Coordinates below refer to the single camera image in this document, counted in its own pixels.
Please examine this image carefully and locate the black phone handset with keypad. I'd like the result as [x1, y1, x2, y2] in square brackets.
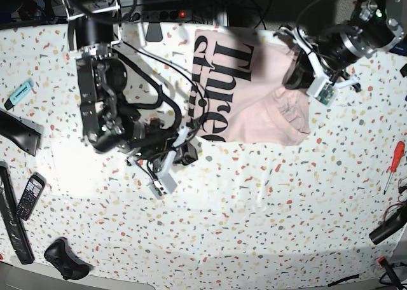
[17, 172, 46, 221]

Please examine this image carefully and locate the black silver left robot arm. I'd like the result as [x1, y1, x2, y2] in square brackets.
[277, 0, 406, 106]

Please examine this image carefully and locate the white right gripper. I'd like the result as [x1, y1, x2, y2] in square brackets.
[126, 127, 195, 198]

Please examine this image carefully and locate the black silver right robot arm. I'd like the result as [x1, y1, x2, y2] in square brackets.
[62, 0, 200, 199]

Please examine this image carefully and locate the pink T-shirt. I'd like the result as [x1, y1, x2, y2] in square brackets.
[188, 30, 310, 146]

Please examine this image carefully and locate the long black bar remote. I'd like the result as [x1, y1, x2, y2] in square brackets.
[1, 162, 34, 265]

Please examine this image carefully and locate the black power strip red switch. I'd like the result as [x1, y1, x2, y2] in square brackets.
[130, 10, 193, 23]

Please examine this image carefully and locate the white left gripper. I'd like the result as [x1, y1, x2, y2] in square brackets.
[276, 27, 361, 106]

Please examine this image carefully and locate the red handled screwdriver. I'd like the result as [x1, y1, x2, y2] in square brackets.
[383, 141, 405, 195]

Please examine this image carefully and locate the black game controller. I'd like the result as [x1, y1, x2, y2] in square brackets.
[44, 237, 92, 280]

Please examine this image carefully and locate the red and black tool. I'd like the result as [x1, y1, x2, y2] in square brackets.
[378, 257, 406, 290]

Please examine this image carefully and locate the black handheld device with grip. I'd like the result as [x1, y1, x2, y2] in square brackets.
[1, 109, 44, 156]

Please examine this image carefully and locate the teal highlighter marker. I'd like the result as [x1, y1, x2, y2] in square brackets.
[4, 78, 34, 111]

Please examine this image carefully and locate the black cylindrical device with wires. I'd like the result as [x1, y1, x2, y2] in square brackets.
[369, 207, 406, 245]

